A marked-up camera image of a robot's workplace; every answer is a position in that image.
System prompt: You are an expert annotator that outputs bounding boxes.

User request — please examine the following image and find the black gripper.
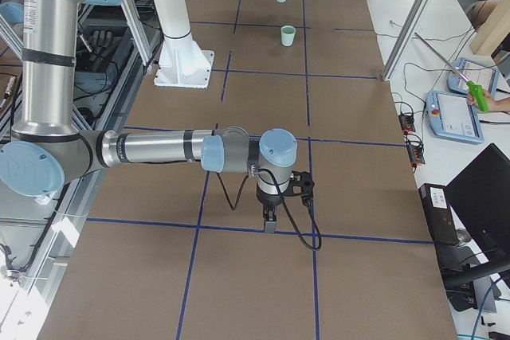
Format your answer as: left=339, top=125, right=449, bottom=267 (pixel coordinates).
left=256, top=186, right=284, bottom=233

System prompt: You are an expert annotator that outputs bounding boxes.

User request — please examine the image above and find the person hand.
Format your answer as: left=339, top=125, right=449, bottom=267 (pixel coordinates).
left=467, top=91, right=497, bottom=112

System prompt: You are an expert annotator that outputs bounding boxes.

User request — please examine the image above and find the mint green cup on table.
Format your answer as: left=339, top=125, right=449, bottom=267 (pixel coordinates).
left=280, top=25, right=296, bottom=47

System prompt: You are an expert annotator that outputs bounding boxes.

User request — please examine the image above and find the lower orange black adapter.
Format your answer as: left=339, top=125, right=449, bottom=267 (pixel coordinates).
left=407, top=143, right=426, bottom=168

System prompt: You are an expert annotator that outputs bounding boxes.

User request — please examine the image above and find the black desktop computer box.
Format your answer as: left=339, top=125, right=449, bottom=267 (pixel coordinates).
left=418, top=183, right=472, bottom=247

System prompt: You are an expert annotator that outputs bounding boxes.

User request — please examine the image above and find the near teach pendant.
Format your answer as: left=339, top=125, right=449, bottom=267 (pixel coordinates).
left=426, top=90, right=485, bottom=144

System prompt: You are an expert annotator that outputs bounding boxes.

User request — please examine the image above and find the teach pendant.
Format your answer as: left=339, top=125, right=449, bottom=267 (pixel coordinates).
left=447, top=57, right=500, bottom=96
left=426, top=90, right=485, bottom=144

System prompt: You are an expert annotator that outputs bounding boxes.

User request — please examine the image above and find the black monitor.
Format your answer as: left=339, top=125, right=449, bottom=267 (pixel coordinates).
left=445, top=143, right=509, bottom=255

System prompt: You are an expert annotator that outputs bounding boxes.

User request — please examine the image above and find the wooden beam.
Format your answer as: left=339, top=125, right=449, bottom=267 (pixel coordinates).
left=470, top=0, right=509, bottom=57

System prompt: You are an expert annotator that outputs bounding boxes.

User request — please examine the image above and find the far teach pendant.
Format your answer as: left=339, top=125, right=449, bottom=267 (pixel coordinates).
left=447, top=57, right=500, bottom=96

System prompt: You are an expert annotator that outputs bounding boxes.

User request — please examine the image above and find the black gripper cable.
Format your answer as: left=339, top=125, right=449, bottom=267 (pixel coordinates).
left=214, top=123, right=322, bottom=252

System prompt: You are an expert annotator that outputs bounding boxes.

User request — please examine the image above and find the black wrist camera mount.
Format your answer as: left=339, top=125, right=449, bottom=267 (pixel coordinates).
left=285, top=170, right=315, bottom=200

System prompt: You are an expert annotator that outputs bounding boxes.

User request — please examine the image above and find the white camera stand column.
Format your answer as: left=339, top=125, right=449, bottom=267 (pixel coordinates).
left=153, top=0, right=214, bottom=89

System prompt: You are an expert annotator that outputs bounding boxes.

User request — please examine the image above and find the aluminium frame post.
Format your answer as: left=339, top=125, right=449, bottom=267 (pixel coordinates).
left=382, top=0, right=430, bottom=81

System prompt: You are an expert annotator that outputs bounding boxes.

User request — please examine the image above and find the green handled grabber stick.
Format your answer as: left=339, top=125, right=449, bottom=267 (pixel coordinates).
left=414, top=32, right=487, bottom=108

